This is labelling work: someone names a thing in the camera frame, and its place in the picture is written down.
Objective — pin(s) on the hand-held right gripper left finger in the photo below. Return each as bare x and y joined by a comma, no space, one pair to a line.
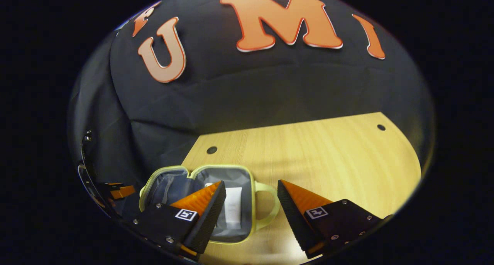
210,218

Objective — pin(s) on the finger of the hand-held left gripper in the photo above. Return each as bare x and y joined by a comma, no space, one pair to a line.
122,192
114,184

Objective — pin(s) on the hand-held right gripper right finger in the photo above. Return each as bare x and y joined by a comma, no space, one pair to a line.
293,218

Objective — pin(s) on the white cream tube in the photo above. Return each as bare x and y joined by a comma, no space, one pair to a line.
233,207

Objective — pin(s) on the small yellow suitcase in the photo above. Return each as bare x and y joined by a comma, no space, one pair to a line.
239,176

